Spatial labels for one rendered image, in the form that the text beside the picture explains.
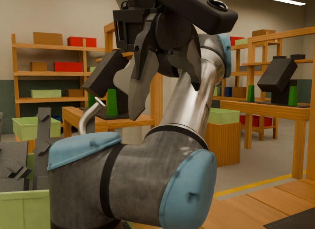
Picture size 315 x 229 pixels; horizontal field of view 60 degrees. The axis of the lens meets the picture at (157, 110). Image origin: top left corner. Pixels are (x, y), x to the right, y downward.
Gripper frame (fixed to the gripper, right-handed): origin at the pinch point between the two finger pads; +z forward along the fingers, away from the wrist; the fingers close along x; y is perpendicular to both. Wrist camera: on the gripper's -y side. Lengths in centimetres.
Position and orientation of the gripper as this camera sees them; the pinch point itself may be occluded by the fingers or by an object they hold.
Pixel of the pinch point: (172, 106)
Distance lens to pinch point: 40.7
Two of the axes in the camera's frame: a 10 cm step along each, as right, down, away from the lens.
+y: -7.4, -2.1, 6.3
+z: 0.6, 9.3, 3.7
